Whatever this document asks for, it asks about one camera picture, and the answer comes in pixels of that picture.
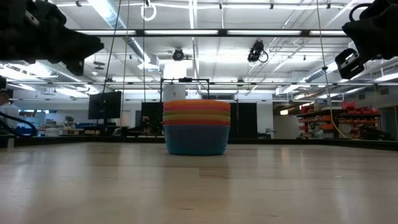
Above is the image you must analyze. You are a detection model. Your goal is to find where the pink plastic bowl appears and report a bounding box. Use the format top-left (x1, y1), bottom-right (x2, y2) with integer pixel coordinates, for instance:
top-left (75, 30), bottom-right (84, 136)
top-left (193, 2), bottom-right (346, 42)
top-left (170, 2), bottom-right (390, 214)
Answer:
top-left (162, 119), bottom-right (231, 126)

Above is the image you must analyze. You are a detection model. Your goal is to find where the dark hanging cable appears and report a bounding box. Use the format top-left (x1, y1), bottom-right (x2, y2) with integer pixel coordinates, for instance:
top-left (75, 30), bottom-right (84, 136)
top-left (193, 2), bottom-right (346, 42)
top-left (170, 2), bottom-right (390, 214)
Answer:
top-left (101, 0), bottom-right (123, 94)

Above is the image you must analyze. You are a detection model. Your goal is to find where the black monitor on stand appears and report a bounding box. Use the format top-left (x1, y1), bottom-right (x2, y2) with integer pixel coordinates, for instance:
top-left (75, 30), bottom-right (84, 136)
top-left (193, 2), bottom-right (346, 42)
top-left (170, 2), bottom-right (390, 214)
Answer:
top-left (88, 91), bottom-right (123, 121)

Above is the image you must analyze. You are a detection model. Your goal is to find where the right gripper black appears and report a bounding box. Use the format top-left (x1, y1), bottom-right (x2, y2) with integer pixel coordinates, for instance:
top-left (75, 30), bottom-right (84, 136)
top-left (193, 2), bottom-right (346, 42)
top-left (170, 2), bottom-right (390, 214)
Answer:
top-left (335, 0), bottom-right (398, 80)

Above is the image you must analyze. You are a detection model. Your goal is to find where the thin hanging cable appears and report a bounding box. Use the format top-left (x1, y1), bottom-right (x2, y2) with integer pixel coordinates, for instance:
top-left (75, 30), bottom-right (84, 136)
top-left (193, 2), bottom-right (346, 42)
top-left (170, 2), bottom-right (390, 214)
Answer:
top-left (122, 0), bottom-right (131, 110)
top-left (142, 0), bottom-right (146, 103)

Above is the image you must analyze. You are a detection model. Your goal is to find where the black overhead camera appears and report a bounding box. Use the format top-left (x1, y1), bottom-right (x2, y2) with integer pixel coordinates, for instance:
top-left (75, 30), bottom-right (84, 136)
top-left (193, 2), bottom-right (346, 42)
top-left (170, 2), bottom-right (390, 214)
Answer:
top-left (247, 39), bottom-right (269, 63)

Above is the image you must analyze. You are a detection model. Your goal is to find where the black round hanging device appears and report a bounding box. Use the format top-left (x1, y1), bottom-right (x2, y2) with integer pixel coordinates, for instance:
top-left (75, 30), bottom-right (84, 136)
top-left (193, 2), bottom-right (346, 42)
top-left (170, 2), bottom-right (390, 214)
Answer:
top-left (172, 48), bottom-right (185, 62)

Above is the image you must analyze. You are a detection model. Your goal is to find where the shelf with orange bins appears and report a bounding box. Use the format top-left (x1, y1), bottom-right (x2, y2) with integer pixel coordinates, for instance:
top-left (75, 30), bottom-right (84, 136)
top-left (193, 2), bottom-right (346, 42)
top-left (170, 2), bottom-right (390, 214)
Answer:
top-left (297, 101), bottom-right (382, 140)

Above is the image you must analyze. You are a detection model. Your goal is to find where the black aluminium table frame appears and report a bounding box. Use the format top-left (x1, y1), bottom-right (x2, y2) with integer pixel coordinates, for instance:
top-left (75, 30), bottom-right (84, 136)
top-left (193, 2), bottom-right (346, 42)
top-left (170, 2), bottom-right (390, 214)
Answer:
top-left (0, 135), bottom-right (398, 152)

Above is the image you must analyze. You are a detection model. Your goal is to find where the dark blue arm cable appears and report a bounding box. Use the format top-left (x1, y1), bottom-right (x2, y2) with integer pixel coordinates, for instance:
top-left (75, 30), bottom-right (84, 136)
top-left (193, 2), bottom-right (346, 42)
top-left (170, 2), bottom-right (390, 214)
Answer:
top-left (0, 111), bottom-right (38, 138)

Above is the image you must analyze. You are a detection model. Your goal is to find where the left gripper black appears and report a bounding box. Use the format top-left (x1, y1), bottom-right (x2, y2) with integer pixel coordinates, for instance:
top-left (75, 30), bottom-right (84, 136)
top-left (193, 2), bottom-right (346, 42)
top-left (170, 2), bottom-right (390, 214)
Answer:
top-left (0, 0), bottom-right (105, 76)

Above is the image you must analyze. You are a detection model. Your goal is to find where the small potted plant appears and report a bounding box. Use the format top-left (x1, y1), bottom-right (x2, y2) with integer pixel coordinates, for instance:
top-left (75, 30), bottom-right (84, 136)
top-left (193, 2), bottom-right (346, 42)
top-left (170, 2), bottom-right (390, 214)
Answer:
top-left (63, 115), bottom-right (75, 130)

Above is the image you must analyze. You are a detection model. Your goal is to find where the black overhead light bar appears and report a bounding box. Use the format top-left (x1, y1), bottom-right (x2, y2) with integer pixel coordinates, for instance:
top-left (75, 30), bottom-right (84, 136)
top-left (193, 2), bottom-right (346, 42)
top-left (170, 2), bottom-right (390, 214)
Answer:
top-left (73, 29), bottom-right (349, 38)

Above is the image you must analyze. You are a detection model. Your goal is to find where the orange plastic bowl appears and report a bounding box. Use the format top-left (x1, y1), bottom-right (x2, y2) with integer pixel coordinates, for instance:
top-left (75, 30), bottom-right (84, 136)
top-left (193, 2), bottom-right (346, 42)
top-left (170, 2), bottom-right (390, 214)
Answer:
top-left (163, 99), bottom-right (232, 112)

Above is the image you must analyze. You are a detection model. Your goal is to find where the yellow plastic bowl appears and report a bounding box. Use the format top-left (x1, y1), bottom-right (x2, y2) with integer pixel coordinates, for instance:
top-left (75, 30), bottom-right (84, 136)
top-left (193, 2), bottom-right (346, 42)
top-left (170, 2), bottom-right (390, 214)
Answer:
top-left (162, 114), bottom-right (231, 122)

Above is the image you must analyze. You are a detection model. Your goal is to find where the person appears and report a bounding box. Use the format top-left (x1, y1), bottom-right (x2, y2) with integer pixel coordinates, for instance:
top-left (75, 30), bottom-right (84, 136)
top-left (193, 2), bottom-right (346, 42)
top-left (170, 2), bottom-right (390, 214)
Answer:
top-left (0, 89), bottom-right (20, 130)
top-left (141, 115), bottom-right (153, 135)

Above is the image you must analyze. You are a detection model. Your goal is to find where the white hanging cable ring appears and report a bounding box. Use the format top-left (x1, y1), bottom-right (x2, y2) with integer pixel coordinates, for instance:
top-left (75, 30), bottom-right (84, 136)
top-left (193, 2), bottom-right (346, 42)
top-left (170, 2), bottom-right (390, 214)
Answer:
top-left (140, 1), bottom-right (157, 22)

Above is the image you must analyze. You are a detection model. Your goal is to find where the green plastic bowl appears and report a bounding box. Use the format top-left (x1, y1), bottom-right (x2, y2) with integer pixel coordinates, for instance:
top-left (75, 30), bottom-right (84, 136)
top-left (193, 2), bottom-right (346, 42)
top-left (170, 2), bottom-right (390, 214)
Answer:
top-left (163, 110), bottom-right (231, 116)

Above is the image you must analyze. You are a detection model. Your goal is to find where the hanging cable with yellow end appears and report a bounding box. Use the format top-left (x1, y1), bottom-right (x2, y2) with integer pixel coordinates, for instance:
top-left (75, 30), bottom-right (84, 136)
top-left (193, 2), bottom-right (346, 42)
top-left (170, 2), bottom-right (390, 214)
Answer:
top-left (315, 0), bottom-right (348, 139)

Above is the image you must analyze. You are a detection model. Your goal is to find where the blue plastic bowl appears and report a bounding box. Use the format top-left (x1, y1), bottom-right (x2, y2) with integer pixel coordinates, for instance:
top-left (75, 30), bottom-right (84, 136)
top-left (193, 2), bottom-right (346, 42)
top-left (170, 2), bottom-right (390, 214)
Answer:
top-left (162, 124), bottom-right (231, 156)

